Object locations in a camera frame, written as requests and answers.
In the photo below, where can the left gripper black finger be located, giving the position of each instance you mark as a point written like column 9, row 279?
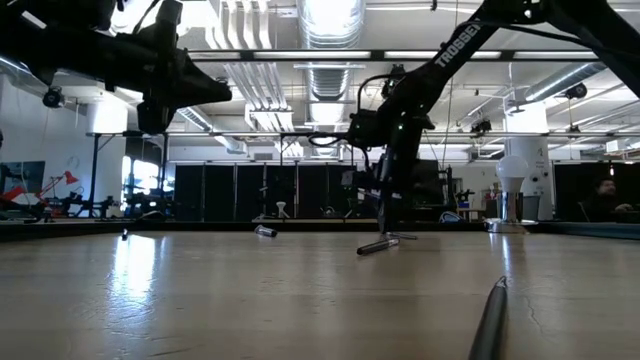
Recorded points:
column 197, row 87

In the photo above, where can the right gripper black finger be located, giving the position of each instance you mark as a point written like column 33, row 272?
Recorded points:
column 389, row 212

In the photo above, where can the thick black makeup brush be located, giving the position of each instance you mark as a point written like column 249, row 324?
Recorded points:
column 375, row 247

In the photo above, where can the slim grey makeup brush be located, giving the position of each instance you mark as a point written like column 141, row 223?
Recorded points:
column 490, row 325

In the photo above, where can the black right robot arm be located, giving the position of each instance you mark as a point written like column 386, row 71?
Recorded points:
column 425, row 85

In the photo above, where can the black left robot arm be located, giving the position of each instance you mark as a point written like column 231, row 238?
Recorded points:
column 75, row 55

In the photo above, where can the black computer monitor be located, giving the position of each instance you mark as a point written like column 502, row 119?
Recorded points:
column 429, row 180

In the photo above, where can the white square pillar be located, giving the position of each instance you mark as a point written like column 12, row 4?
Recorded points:
column 107, row 117

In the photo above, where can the blue and white object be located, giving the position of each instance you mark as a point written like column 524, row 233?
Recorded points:
column 450, row 217

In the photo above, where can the black table border strip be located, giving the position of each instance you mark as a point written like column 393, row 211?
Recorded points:
column 320, row 226

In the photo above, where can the black ceiling spotlight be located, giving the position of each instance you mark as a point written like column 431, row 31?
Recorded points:
column 576, row 91
column 481, row 126
column 52, row 97

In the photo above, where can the small white stand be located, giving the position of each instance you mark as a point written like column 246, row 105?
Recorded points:
column 281, row 206

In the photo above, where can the white bulb-shaped object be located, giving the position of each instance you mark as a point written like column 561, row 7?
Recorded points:
column 512, row 172

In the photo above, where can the wide black partition screen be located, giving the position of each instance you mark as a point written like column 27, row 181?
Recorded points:
column 250, row 192

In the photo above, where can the short silver brush piece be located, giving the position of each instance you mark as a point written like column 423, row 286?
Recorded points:
column 265, row 231

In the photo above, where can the red desk lamp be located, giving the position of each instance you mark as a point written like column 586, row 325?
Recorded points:
column 71, row 177

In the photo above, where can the white round column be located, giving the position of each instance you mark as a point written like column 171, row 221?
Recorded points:
column 540, row 170

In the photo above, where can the dark teal mat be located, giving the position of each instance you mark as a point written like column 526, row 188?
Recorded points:
column 590, row 231

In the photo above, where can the person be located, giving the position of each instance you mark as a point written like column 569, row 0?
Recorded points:
column 606, row 187

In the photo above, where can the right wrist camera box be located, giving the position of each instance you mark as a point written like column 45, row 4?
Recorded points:
column 367, row 130

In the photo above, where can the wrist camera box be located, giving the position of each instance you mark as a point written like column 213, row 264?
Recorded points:
column 169, row 25
column 367, row 130

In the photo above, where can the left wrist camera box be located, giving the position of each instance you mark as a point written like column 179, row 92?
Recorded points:
column 169, row 25

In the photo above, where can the silver ventilation duct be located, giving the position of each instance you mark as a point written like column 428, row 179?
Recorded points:
column 330, row 80

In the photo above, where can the black stand frame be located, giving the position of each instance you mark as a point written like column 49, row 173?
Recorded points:
column 95, row 175

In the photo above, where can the round metal base plate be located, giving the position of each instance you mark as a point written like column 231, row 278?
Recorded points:
column 510, row 227

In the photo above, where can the black overhead frame beam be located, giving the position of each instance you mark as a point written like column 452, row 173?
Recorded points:
column 320, row 55

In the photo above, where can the dark wall poster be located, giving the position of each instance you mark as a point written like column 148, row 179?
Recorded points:
column 30, row 172

